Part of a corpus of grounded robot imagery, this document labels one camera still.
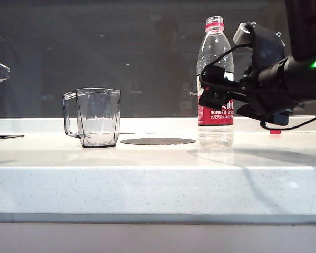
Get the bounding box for black cable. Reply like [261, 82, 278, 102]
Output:
[196, 43, 316, 131]

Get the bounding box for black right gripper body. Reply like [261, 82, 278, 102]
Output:
[236, 65, 301, 125]

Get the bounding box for white cabinet front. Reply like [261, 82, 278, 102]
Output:
[0, 222, 316, 253]

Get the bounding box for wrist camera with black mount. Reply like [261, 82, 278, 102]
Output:
[233, 22, 285, 71]

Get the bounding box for clear angular plastic mug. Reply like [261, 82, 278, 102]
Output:
[62, 87, 121, 148]

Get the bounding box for clear red-label water bottle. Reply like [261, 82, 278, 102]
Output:
[196, 16, 234, 148]

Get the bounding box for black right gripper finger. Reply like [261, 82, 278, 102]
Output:
[197, 88, 254, 109]
[200, 65, 244, 92]

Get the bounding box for dark round flat disc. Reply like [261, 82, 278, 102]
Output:
[120, 137, 196, 146]

